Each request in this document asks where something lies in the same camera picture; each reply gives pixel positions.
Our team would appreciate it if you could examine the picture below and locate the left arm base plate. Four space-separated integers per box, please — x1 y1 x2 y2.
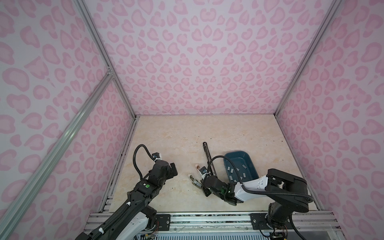
148 214 171 232

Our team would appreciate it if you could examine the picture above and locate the teal plastic tray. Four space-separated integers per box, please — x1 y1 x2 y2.
224 151 260 183

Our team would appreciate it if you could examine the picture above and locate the pink small stapler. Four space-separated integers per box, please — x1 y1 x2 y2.
195 165 204 176

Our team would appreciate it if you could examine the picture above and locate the beige small stapler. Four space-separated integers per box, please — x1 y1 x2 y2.
188 175 203 189

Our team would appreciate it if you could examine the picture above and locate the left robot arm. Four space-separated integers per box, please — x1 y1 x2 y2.
76 160 178 240

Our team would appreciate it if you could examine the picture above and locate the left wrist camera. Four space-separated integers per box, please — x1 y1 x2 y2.
152 153 162 162

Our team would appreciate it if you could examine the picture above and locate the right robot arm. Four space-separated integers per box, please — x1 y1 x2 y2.
201 169 314 230

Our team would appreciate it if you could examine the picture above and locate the black stapler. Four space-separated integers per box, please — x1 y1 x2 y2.
203 142 217 177

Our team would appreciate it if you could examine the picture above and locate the aluminium diagonal frame bar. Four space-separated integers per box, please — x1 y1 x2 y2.
1 73 115 240

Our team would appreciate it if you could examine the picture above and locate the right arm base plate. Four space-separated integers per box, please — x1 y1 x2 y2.
250 212 293 231

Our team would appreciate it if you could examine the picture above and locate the aluminium front rail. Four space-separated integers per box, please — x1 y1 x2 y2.
80 211 343 240

